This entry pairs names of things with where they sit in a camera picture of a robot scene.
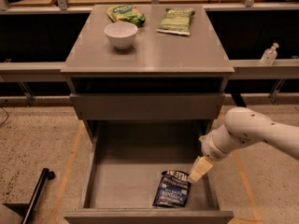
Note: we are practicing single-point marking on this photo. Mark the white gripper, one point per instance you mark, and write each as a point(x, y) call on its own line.
point(210, 148)

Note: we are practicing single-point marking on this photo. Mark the blue chip bag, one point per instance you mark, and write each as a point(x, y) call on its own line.
point(173, 190)

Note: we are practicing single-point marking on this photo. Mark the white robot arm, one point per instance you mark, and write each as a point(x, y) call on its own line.
point(243, 127)

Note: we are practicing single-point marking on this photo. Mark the open grey middle drawer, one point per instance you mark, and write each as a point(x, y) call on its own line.
point(125, 168)

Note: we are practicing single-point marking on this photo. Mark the grey drawer cabinet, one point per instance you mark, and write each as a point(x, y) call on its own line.
point(155, 64)

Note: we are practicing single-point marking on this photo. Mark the closed grey top drawer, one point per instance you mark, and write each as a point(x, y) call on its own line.
point(147, 106)

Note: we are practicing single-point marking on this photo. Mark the flat green chip bag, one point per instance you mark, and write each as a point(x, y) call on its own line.
point(177, 21)

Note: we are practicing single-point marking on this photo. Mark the crumpled green chip bag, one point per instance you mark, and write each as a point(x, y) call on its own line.
point(127, 13)

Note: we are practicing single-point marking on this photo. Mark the clear sanitizer pump bottle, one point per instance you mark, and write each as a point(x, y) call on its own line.
point(270, 55)

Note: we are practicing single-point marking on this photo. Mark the black pole with knob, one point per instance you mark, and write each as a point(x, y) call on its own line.
point(46, 174)

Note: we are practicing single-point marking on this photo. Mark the white ceramic bowl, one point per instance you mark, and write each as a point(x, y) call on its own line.
point(121, 34)

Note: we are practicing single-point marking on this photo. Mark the grey metal rail shelf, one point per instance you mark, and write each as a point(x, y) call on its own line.
point(244, 69)

